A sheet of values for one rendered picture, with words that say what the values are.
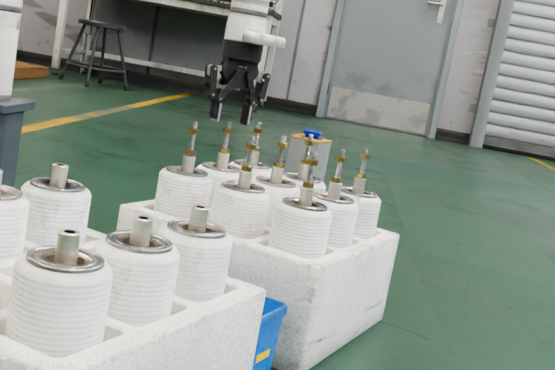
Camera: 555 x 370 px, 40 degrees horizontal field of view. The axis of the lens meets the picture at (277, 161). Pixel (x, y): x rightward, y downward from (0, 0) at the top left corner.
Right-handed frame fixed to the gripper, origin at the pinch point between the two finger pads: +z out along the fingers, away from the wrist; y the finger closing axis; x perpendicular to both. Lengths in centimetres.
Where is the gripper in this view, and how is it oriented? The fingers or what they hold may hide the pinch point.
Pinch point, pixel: (230, 116)
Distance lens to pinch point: 144.2
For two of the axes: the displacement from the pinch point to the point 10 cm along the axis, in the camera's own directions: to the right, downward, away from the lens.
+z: -1.8, 9.7, 1.5
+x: 6.2, 2.3, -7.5
